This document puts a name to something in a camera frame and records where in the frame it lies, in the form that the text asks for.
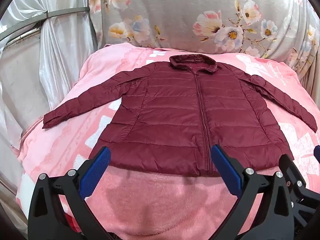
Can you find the white satin curtain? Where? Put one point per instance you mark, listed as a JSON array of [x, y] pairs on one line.
[[62, 55]]

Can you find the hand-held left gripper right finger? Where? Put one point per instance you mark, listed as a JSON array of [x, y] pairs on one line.
[[227, 171]]

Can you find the red cloth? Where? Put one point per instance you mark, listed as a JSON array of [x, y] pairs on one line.
[[72, 223]]

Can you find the pink printed blanket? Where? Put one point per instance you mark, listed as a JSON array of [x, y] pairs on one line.
[[100, 60]]

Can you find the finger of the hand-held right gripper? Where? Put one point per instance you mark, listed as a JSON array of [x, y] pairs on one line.
[[293, 170], [317, 153]]

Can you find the grey floral quilt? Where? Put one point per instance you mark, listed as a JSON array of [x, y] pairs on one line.
[[175, 17]]

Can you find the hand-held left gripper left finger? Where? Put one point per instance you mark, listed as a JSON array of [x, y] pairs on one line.
[[96, 170]]

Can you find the grey metal rail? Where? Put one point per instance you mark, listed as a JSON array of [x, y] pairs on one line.
[[62, 12]]

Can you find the maroon puffer jacket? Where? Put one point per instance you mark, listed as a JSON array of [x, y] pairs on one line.
[[170, 110]]

